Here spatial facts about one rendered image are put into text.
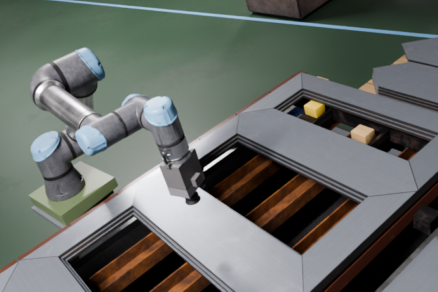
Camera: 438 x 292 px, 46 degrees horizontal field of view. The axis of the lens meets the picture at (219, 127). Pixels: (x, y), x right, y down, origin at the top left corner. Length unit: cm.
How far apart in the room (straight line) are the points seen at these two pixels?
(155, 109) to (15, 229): 225
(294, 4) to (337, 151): 313
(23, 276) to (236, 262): 63
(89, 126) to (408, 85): 111
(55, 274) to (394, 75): 131
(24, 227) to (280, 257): 225
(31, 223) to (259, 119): 189
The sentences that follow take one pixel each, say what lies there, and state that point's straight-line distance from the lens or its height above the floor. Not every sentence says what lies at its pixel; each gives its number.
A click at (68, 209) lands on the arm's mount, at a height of 73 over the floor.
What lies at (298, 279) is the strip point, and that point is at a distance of 128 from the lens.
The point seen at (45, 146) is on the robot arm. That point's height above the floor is 95.
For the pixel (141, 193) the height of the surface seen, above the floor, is 84.
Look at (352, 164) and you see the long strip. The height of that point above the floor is 84.
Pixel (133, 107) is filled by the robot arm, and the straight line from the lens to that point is 132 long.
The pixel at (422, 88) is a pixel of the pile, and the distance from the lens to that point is 186.
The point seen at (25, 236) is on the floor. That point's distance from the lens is 327.
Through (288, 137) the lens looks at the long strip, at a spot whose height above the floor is 84.
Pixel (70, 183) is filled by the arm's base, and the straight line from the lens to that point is 201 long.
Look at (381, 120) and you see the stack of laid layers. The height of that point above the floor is 82.
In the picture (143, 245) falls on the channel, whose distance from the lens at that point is 172.
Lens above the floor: 183
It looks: 32 degrees down
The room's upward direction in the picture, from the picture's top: 17 degrees counter-clockwise
